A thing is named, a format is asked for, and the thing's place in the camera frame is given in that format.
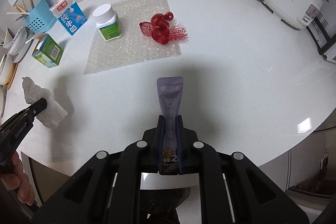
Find white tissue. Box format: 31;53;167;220
22;77;68;128

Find green white small box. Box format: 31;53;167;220
32;33;64;68

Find purple snack wrapper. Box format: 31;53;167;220
157;77;183;175

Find blue white milk carton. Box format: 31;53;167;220
50;0;87;36

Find white green-label pill bottle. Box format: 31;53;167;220
92;4;122;41

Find red mesh net bag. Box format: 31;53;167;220
139;11;189;45

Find black mesh trash bin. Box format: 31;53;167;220
139;187;191;224

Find person's left hand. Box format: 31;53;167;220
1;152;35;206

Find stacked white plates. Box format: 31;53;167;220
8;27;34;63

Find white cup with sticks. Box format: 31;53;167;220
1;28;13;50

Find blue utensil holder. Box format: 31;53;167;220
22;0;57;34

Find clear bubble wrap sheet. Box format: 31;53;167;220
84;0;181;75

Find white microwave oven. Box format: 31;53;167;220
306;0;336;64

